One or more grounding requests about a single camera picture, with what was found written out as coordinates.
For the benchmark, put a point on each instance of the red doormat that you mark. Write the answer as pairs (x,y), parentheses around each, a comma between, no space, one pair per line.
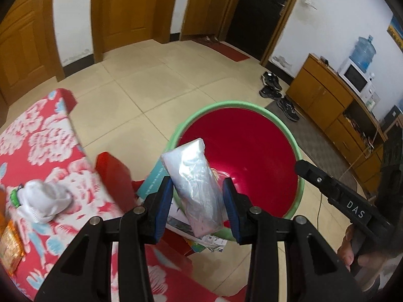
(226,52)

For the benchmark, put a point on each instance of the orange snack packet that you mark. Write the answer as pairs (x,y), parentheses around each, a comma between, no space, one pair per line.
(11,248)

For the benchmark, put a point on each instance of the printed paper packaging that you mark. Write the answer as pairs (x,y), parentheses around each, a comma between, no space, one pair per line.
(211,242)

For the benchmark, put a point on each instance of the white sock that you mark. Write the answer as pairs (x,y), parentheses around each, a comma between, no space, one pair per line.
(44,198)

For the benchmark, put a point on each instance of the black entrance door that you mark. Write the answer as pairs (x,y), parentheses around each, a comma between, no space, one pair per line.
(258,12)

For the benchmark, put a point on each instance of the white microwave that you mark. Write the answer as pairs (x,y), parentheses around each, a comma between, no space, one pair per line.
(354,77)

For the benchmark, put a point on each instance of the blue water bottle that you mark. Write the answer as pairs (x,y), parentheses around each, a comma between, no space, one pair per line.
(363,52)

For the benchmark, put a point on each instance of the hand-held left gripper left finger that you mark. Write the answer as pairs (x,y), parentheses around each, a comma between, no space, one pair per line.
(163,207)

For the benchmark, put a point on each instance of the red bucket with green rim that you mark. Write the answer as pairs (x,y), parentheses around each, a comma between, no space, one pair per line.
(252,151)

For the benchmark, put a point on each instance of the wooden wall panel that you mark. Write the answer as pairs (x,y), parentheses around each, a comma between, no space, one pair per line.
(204,12)

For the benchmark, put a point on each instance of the teal cardboard box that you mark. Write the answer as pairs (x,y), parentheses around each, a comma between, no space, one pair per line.
(152,182)

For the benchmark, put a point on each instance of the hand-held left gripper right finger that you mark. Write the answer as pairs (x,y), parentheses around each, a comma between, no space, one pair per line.
(233,214)

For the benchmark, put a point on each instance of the white plastic packet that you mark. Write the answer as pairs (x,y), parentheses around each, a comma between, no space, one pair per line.
(195,182)

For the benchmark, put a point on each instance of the wooden cabinet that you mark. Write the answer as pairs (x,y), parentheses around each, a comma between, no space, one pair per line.
(318,94)

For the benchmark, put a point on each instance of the grey floor mat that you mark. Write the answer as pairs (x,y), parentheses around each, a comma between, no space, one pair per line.
(314,144)

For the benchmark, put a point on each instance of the red floral tablecloth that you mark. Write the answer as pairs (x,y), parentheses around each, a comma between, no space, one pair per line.
(47,138)

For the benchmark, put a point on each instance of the wooden panel door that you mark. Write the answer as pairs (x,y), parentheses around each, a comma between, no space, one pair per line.
(129,9)
(22,47)

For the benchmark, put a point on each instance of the wall poster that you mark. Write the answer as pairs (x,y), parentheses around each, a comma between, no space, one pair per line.
(396,33)

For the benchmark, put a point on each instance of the white light switch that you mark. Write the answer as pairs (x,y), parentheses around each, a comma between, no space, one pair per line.
(311,2)

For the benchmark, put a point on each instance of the person's right hand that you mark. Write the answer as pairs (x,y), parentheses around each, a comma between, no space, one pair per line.
(346,248)

